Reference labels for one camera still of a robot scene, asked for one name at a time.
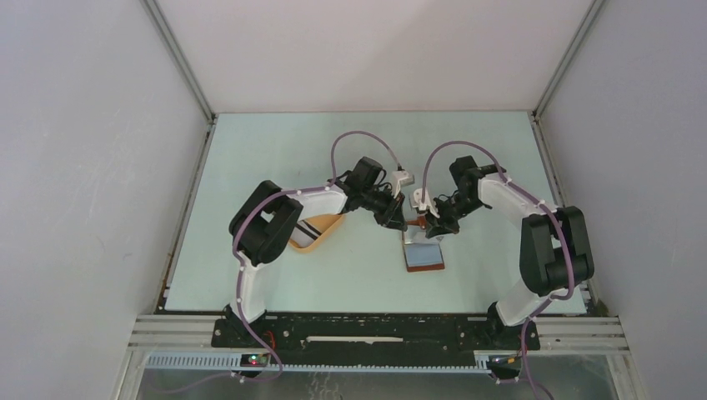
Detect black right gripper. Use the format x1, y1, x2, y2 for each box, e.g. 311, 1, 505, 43
425, 192, 484, 238

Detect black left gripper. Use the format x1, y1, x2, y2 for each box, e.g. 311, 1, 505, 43
359, 185, 407, 232

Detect brown leather card holder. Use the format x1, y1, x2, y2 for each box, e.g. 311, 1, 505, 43
402, 219, 445, 273

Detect white striped credit cards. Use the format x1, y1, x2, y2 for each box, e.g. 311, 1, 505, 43
290, 220, 321, 248

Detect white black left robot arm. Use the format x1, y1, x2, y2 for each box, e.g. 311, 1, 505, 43
228, 157, 414, 348

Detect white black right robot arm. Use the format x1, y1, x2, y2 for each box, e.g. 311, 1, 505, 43
411, 156, 594, 348

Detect orange plastic tray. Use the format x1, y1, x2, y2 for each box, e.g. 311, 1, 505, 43
288, 214, 345, 253

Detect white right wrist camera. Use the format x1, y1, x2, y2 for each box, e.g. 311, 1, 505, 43
409, 188, 439, 218

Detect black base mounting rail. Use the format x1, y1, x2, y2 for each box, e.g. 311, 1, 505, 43
211, 310, 540, 368

